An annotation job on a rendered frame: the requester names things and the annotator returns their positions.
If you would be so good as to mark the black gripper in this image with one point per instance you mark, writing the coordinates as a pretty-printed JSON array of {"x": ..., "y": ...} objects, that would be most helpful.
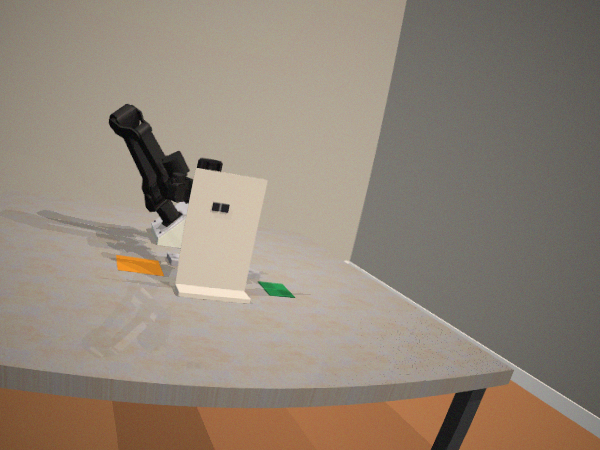
[{"x": 208, "y": 164}]

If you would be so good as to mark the green flat square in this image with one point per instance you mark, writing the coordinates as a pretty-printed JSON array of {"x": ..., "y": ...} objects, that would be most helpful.
[{"x": 276, "y": 289}]

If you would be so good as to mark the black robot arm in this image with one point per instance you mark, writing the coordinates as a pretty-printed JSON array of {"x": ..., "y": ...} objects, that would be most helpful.
[{"x": 164, "y": 177}]

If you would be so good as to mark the beige panel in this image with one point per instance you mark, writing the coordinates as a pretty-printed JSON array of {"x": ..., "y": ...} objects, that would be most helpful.
[{"x": 218, "y": 236}]

